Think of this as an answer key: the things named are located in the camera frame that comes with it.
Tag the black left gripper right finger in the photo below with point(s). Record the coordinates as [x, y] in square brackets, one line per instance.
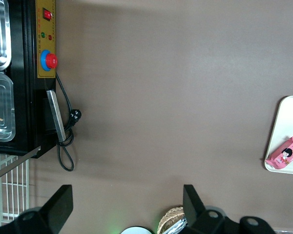
[193, 207]

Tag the stainless steel food pan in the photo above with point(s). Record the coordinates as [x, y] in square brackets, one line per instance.
[0, 29]
[2, 102]

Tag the woven wicker basket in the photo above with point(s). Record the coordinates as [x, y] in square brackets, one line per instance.
[169, 217]

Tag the silver foil packet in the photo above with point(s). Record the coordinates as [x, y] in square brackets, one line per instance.
[178, 226]

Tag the white round disc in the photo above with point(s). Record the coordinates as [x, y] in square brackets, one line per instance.
[136, 231]

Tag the red rocker switch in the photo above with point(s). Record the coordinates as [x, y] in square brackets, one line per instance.
[48, 14]

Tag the black food warmer appliance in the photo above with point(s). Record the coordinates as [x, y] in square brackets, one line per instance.
[22, 97]

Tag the flat metal strip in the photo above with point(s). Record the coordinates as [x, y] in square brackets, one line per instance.
[14, 164]

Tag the cream plastic tray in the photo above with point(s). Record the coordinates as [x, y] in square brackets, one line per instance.
[283, 117]

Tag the yellow control panel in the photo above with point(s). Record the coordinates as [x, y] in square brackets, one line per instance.
[46, 41]

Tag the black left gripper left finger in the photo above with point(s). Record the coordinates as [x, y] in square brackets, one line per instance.
[56, 207]

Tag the pink snack packet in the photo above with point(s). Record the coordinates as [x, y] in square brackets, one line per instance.
[284, 154]

